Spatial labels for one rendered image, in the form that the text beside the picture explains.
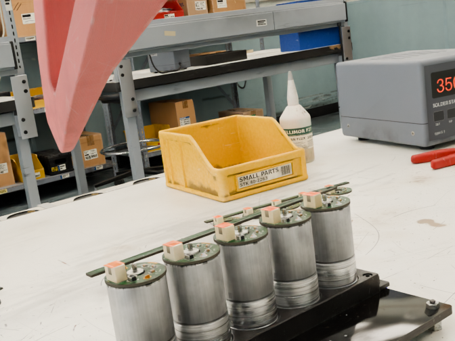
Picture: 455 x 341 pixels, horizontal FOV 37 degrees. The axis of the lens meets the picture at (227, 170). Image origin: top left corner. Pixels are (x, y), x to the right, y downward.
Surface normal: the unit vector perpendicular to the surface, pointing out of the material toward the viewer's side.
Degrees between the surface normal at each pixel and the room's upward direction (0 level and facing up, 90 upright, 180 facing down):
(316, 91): 90
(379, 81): 90
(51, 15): 102
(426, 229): 0
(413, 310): 0
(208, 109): 90
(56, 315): 0
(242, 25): 90
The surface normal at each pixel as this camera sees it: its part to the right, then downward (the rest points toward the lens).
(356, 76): -0.90, 0.20
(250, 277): 0.12, 0.18
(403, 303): -0.13, -0.97
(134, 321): -0.14, 0.22
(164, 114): -0.73, 0.25
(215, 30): 0.60, 0.08
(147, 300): 0.37, 0.14
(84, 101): 0.35, 0.87
